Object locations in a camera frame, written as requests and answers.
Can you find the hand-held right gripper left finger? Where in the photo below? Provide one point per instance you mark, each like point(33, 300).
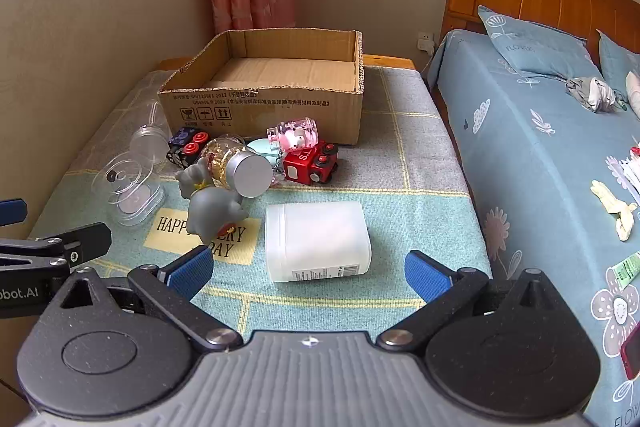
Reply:
point(192, 269)

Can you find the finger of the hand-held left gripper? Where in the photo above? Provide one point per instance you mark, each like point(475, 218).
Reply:
point(11, 212)
point(75, 242)

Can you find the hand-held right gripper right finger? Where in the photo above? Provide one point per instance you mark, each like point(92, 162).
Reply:
point(425, 277)

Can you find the grey elephant toy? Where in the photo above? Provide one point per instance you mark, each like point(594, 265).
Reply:
point(215, 212)

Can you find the clear plastic lid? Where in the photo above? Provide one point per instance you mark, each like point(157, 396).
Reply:
point(125, 187)

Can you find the white box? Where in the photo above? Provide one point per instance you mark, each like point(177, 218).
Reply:
point(315, 237)

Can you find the black toy block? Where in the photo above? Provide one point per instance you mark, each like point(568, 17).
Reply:
point(182, 152)

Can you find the clear plastic tube jar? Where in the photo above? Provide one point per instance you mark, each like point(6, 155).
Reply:
point(150, 142)

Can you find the red toy train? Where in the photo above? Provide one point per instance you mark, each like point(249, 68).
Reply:
point(300, 164)

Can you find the brown cardboard box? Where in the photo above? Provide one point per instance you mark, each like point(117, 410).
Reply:
point(270, 107)

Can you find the checked printed blanket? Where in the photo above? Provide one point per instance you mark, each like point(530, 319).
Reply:
point(400, 157)

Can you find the teal earbuds case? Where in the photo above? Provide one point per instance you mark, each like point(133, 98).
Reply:
point(260, 146)

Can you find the bed with blue sheet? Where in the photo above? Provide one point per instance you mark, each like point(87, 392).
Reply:
point(525, 167)

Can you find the green tube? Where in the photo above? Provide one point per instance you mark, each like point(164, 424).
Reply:
point(627, 267)

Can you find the cream glove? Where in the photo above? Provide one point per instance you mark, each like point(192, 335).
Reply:
point(617, 212)

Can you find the wooden table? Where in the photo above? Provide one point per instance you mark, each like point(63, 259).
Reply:
point(390, 61)

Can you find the red phone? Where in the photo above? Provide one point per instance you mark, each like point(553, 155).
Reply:
point(632, 352)

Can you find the white pink striped item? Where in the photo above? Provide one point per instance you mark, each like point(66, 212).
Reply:
point(627, 172)

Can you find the grey crumpled cloth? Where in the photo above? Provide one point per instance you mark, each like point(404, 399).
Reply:
point(592, 92)

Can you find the blue flower print pillow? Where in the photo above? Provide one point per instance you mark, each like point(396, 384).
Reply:
point(535, 47)

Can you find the white soft item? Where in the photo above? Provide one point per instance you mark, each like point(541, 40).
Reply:
point(634, 92)

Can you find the white wall socket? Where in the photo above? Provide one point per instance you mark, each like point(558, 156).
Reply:
point(424, 41)

